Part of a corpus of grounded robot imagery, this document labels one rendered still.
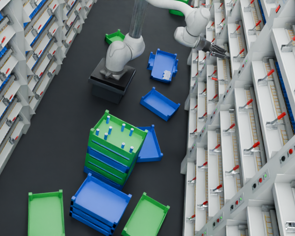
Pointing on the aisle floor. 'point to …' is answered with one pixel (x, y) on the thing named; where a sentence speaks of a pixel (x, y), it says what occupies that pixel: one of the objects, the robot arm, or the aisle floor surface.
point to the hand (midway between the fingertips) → (229, 56)
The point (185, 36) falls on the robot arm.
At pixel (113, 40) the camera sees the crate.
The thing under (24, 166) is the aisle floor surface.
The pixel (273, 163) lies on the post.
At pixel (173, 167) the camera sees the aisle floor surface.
